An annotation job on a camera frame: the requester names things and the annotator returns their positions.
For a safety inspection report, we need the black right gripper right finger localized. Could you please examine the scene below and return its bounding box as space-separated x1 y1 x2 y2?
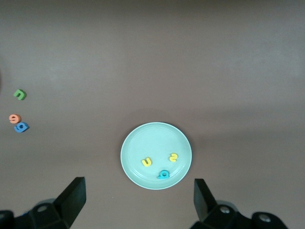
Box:
190 178 253 229

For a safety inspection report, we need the green foam letter u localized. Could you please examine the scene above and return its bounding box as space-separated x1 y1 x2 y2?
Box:
13 89 27 101

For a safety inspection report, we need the brown table cover sheet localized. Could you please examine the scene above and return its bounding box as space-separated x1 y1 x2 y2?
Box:
0 0 305 229

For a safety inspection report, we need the light green round plate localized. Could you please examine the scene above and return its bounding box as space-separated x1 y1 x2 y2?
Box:
120 122 193 190

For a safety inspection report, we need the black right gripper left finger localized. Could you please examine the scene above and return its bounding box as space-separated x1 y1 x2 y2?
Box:
14 177 86 229

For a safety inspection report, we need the teal foam letter b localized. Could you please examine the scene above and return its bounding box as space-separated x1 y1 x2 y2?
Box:
157 169 170 180

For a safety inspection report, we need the blue foam letter g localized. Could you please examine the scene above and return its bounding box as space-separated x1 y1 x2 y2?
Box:
13 122 30 133

